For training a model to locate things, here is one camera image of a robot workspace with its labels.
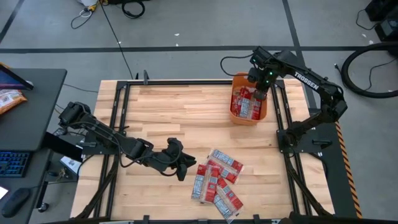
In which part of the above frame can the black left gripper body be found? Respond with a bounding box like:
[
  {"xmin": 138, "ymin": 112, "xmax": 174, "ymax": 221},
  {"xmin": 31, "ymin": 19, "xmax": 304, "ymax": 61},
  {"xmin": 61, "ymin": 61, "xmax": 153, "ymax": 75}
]
[{"xmin": 136, "ymin": 138, "xmax": 188, "ymax": 182}]

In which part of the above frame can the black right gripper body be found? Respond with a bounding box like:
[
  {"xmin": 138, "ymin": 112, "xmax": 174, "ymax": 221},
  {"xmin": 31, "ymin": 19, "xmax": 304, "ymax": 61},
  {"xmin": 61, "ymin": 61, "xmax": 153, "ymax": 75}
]
[{"xmin": 250, "ymin": 46, "xmax": 282, "ymax": 91}]

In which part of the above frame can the orange plastic basket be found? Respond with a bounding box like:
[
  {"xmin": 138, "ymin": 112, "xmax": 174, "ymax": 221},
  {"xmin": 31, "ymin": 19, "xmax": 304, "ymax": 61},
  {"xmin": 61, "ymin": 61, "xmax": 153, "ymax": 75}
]
[{"xmin": 229, "ymin": 72, "xmax": 269, "ymax": 126}]

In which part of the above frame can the white box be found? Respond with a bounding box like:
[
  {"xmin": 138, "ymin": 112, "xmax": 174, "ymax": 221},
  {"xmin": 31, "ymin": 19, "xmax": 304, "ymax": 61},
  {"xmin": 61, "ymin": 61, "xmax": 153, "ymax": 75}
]
[{"xmin": 60, "ymin": 156, "xmax": 83, "ymax": 175}]

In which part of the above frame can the black flat panel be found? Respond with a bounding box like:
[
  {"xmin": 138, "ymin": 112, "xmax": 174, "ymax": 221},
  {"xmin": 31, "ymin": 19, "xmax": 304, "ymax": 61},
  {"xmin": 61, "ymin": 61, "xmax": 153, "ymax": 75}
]
[{"xmin": 42, "ymin": 132, "xmax": 84, "ymax": 162}]

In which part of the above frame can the black platform with hazard stripes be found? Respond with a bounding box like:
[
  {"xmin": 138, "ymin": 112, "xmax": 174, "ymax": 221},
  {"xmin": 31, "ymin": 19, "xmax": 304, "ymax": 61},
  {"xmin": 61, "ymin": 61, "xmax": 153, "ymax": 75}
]
[{"xmin": 307, "ymin": 108, "xmax": 363, "ymax": 219}]

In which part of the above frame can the black equipment case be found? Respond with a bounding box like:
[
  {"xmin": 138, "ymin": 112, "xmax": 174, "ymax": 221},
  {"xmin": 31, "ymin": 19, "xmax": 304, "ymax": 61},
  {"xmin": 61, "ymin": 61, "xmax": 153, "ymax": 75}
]
[
  {"xmin": 365, "ymin": 0, "xmax": 398, "ymax": 22},
  {"xmin": 374, "ymin": 18, "xmax": 398, "ymax": 43}
]

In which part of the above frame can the black desk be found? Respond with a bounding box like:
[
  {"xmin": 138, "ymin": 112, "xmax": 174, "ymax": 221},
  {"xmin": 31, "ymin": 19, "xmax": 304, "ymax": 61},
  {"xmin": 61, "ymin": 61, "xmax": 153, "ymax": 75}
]
[{"xmin": 0, "ymin": 68, "xmax": 68, "ymax": 224}]

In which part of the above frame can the black backlit keyboard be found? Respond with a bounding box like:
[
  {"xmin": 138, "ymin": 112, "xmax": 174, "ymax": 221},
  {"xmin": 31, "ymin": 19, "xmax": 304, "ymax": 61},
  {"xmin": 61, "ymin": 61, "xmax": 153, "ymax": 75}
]
[{"xmin": 0, "ymin": 151, "xmax": 31, "ymax": 179}]

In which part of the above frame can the black computer mouse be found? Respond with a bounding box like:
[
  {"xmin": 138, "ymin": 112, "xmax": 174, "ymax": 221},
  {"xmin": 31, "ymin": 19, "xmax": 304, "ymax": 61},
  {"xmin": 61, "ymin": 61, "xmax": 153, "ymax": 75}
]
[{"xmin": 1, "ymin": 187, "xmax": 32, "ymax": 219}]

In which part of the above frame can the orange snack bag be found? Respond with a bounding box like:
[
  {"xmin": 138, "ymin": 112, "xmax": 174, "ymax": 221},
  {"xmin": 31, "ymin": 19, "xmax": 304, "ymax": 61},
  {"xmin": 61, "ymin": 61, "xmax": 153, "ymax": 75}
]
[{"xmin": 0, "ymin": 89, "xmax": 27, "ymax": 116}]

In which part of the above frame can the open laptop screen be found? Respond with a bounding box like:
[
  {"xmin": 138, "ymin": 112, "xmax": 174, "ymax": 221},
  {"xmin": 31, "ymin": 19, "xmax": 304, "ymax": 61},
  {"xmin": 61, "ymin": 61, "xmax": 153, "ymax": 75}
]
[{"xmin": 0, "ymin": 62, "xmax": 35, "ymax": 91}]

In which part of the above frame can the white and yellow bundle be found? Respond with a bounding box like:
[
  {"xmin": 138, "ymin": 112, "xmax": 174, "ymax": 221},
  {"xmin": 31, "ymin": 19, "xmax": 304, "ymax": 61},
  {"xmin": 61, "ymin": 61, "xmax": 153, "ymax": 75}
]
[{"xmin": 76, "ymin": 0, "xmax": 100, "ymax": 12}]

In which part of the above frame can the large black hose ring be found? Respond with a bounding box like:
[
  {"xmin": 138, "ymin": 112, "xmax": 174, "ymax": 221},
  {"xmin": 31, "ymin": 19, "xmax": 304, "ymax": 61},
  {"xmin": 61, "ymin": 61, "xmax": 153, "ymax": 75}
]
[{"xmin": 341, "ymin": 42, "xmax": 398, "ymax": 100}]

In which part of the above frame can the black clamp post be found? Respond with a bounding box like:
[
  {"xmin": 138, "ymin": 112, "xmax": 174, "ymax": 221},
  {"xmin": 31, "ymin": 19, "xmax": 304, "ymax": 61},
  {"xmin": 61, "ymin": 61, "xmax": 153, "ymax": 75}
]
[{"xmin": 134, "ymin": 70, "xmax": 150, "ymax": 86}]

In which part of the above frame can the thin black floor cable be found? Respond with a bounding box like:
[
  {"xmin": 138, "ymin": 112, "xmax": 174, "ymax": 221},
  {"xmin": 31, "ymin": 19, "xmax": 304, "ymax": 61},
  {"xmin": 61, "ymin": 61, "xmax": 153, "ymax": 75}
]
[
  {"xmin": 368, "ymin": 58, "xmax": 398, "ymax": 91},
  {"xmin": 355, "ymin": 8, "xmax": 379, "ymax": 31}
]

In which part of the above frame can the black cable under table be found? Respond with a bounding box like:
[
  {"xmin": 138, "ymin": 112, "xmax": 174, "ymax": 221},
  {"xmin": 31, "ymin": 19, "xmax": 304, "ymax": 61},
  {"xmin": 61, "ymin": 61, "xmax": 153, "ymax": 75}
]
[{"xmin": 63, "ymin": 83, "xmax": 100, "ymax": 94}]

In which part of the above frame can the long black floor cable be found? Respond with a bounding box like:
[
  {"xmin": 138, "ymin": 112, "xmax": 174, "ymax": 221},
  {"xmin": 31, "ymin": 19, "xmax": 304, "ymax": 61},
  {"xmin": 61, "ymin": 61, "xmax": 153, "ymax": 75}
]
[{"xmin": 98, "ymin": 0, "xmax": 135, "ymax": 80}]

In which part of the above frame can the coiled black cable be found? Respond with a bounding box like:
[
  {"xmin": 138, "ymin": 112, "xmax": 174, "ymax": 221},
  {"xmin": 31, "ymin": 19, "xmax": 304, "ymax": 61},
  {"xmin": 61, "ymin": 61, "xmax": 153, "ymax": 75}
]
[{"xmin": 121, "ymin": 0, "xmax": 146, "ymax": 19}]

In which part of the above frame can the thin looped cable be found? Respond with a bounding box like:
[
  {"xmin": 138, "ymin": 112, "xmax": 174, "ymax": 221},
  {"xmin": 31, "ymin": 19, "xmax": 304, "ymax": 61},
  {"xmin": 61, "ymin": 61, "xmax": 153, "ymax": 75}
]
[{"xmin": 70, "ymin": 7, "xmax": 94, "ymax": 30}]

